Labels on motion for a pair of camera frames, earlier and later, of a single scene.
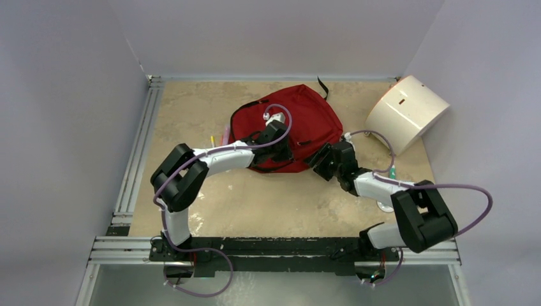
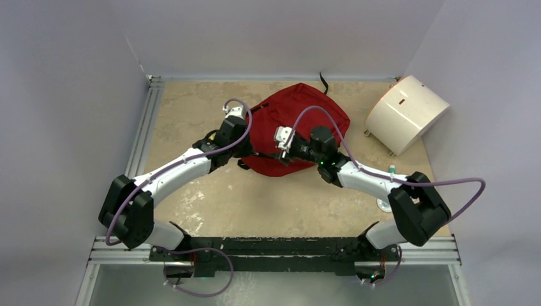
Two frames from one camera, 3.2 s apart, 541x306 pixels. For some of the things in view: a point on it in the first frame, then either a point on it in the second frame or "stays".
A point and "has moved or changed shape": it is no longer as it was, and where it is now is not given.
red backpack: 314,125 has moved or changed shape
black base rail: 274,256 stays
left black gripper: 286,153 -> 247,149
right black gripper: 325,152 -> 284,158
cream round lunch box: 402,109 stays
